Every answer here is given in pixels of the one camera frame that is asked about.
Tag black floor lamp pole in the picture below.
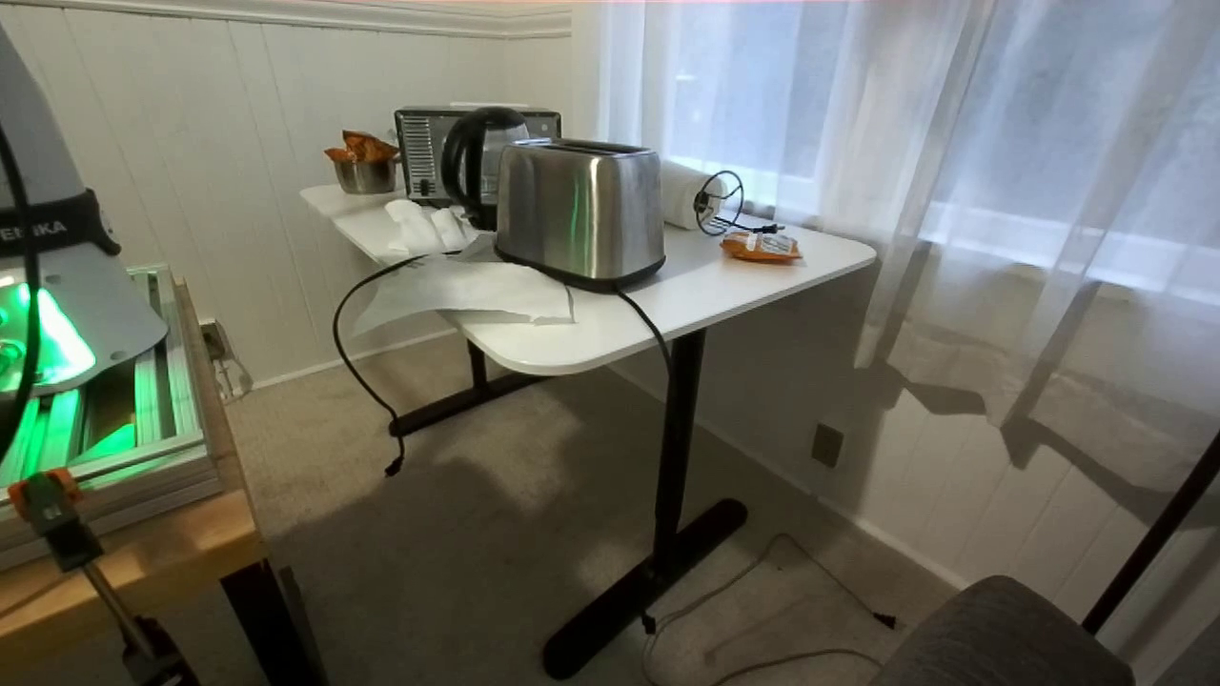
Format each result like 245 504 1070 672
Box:
1081 433 1220 638

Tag silver two-slot toaster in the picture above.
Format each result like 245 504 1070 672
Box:
496 142 667 291

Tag white paper towel roll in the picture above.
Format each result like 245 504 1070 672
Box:
658 161 743 237

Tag orange snack packet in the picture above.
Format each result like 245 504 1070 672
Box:
721 231 801 262

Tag white paper sheet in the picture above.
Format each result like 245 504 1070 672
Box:
339 256 571 337

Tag crumpled white paper wrapper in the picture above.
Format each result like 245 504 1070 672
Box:
334 197 477 262

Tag black glass electric kettle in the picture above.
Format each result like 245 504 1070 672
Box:
443 108 526 229

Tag metal bowl with food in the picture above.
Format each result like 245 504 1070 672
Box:
326 129 397 196

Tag white sheer curtain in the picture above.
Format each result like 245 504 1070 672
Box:
571 0 1220 500

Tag orange black clamp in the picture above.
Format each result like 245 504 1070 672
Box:
6 467 196 686

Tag black table leg frame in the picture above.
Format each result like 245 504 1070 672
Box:
390 330 747 686

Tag black power cord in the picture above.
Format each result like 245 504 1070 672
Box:
326 253 676 481

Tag wall power outlet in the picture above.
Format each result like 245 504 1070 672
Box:
812 424 846 467

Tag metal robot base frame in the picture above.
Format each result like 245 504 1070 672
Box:
0 268 222 566

